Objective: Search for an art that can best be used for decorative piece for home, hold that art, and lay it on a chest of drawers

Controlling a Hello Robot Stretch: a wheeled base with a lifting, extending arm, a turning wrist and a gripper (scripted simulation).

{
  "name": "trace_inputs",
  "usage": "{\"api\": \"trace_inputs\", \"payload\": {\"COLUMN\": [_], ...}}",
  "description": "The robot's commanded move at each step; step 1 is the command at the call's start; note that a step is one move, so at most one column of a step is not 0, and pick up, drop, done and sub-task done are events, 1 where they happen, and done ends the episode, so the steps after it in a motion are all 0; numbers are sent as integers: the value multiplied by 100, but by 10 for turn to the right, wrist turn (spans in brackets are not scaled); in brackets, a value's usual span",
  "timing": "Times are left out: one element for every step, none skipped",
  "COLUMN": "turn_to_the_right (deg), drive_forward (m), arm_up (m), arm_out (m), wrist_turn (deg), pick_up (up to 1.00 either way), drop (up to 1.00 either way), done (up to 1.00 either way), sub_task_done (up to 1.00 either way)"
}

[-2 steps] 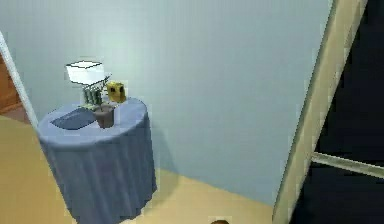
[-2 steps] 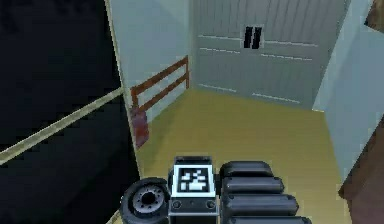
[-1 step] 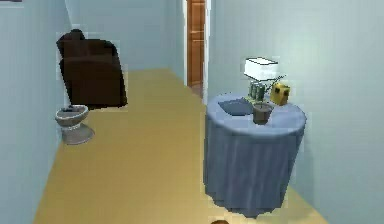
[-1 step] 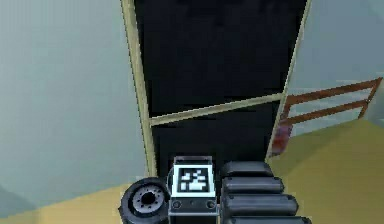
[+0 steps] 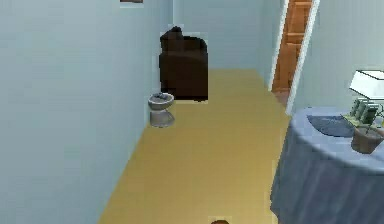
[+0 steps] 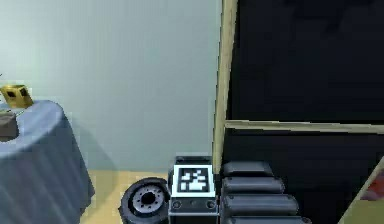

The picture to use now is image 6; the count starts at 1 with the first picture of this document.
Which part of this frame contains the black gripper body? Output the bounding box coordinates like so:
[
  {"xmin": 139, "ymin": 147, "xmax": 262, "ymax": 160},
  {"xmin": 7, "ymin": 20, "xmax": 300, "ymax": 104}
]
[{"xmin": 118, "ymin": 177, "xmax": 172, "ymax": 224}]

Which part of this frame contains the round table with blue cloth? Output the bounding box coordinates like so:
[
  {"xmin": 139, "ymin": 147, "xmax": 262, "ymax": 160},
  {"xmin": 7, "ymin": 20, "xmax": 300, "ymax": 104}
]
[{"xmin": 0, "ymin": 99, "xmax": 96, "ymax": 224}]

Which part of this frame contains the dark brown block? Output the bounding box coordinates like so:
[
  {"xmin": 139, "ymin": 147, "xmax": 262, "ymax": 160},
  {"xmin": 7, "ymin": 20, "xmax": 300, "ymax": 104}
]
[{"xmin": 0, "ymin": 110, "xmax": 20, "ymax": 142}]

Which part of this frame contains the yellow box with dark holes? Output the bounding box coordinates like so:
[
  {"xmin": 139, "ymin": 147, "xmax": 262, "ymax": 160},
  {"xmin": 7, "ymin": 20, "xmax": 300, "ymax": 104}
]
[{"xmin": 0, "ymin": 83, "xmax": 35, "ymax": 109}]

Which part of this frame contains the tan wooden shelf unit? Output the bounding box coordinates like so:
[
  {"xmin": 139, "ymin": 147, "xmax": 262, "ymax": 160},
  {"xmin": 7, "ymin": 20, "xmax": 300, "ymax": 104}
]
[{"xmin": 211, "ymin": 0, "xmax": 384, "ymax": 224}]

